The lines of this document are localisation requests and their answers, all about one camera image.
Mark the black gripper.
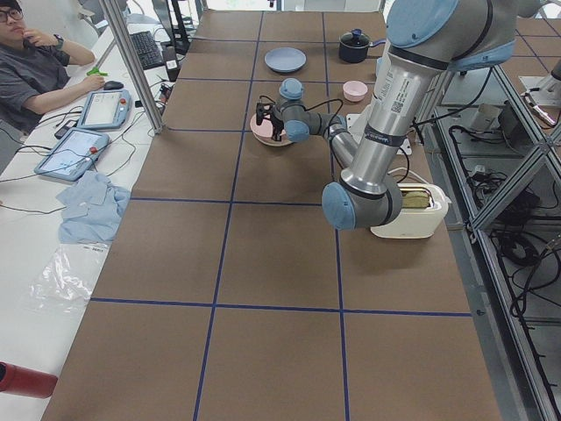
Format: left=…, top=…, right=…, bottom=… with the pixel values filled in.
left=255, top=96, right=284, bottom=140

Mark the pink plate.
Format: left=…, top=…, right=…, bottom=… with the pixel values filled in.
left=250, top=114, right=292, bottom=147

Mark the light blue plate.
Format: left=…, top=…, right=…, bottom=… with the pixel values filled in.
left=264, top=47, right=307, bottom=74

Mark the pink bowl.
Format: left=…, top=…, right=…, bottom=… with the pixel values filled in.
left=343, top=81, right=368, bottom=103

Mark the dark blue saucepan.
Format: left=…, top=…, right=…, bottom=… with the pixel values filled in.
left=338, top=28, right=386, bottom=64

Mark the glass pot lid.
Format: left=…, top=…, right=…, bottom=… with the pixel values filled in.
left=340, top=28, right=371, bottom=48

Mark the black keyboard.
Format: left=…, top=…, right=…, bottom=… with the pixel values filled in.
left=130, top=31, right=165, bottom=70

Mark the black computer mouse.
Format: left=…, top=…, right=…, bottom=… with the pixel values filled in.
left=103, top=81, right=124, bottom=90

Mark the upper teach pendant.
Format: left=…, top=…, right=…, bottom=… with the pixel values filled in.
left=77, top=89, right=131, bottom=130

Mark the teach pendant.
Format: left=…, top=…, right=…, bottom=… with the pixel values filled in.
left=34, top=128, right=110, bottom=182
left=77, top=89, right=131, bottom=130

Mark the bread slice in toaster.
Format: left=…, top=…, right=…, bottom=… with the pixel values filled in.
left=401, top=189, right=431, bottom=209

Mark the cream toaster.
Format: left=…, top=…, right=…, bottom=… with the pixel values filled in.
left=370, top=183, right=451, bottom=239

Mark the lower teach pendant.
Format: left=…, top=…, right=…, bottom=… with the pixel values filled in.
left=34, top=128, right=110, bottom=182

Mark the light blue cloth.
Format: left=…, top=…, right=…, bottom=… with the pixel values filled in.
left=57, top=170, right=131, bottom=244

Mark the seated person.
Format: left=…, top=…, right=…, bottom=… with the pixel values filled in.
left=1, top=1, right=105, bottom=135

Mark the clear plastic bag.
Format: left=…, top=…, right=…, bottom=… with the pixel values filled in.
left=27, top=243, right=110, bottom=314

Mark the red bottle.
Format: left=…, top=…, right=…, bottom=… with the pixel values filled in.
left=1, top=361, right=58, bottom=398

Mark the white toaster cable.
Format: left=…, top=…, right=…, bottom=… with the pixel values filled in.
left=387, top=166, right=426, bottom=185

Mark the aluminium frame post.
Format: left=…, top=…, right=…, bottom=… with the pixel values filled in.
left=99, top=0, right=164, bottom=134

